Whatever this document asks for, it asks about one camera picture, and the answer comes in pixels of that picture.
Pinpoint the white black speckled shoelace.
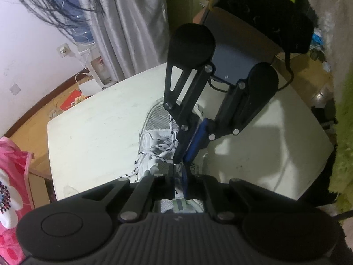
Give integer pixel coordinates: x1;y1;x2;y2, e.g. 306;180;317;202
121;99;179;182

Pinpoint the white mint sneaker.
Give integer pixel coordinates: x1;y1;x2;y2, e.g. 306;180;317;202
121;98;208;221

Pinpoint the black tracker box green light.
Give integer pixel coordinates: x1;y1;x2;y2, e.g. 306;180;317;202
209;0;314;54

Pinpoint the grey curtain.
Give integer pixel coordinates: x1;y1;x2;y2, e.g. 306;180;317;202
87;0;169;81

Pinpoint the red gift box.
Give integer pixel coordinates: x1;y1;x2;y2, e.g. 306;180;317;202
60;89;87;111

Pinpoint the white water dispenser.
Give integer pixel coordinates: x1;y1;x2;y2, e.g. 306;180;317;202
77;42;117;89

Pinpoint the green fuzzy garment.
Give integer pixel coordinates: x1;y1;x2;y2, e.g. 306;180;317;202
329;79;352;212

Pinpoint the blue water bottle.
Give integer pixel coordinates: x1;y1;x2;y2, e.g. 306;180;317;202
55;0;94;44

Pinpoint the black cable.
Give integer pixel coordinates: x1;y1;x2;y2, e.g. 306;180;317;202
208;50;295;95

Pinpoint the white wall socket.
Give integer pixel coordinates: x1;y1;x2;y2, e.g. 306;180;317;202
57;43;71;57

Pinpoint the white wall switch plate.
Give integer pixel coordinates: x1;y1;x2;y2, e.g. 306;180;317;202
9;83;21;96

